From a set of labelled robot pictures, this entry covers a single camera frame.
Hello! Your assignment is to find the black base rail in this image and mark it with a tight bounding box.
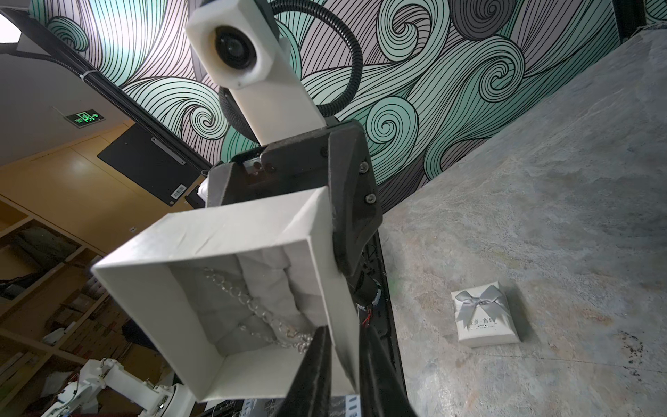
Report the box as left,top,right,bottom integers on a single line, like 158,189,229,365
361,232,407,394

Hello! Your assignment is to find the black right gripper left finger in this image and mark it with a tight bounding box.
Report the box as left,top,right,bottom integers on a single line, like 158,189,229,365
276,327,333,417

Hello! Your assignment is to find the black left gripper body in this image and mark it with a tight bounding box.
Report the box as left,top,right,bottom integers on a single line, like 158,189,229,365
206,120,382,276

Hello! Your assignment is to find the grey foam insert pad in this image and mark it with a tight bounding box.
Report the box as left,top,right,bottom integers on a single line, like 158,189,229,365
170,248,326,356

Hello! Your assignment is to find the silver chain necklace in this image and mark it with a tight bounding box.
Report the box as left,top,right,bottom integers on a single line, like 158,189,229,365
202,268,314,354

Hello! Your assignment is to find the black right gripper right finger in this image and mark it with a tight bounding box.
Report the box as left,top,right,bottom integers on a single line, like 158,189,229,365
360,327,417,417

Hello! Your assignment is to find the white jewelry box base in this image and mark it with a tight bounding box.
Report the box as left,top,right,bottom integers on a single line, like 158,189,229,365
93,187,360,401

